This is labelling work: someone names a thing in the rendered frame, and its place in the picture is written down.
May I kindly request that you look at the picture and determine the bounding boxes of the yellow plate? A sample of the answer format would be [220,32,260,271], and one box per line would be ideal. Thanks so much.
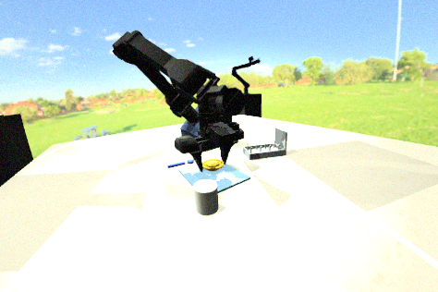
[202,159,225,171]

